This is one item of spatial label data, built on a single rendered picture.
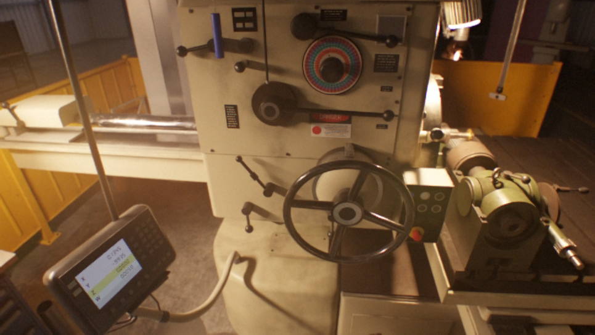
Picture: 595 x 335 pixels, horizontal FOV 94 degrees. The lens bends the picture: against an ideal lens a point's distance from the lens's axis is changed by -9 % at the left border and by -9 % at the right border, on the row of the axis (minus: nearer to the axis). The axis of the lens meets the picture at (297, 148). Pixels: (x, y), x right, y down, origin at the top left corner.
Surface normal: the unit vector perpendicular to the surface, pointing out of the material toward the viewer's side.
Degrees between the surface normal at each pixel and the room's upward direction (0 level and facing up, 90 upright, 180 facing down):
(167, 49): 90
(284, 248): 0
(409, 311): 90
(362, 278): 0
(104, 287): 71
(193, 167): 90
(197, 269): 0
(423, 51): 90
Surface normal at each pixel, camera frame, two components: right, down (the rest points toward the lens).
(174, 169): -0.13, 0.47
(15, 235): 0.99, 0.04
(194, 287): -0.02, -0.88
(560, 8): -0.69, 0.35
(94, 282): 0.87, -0.14
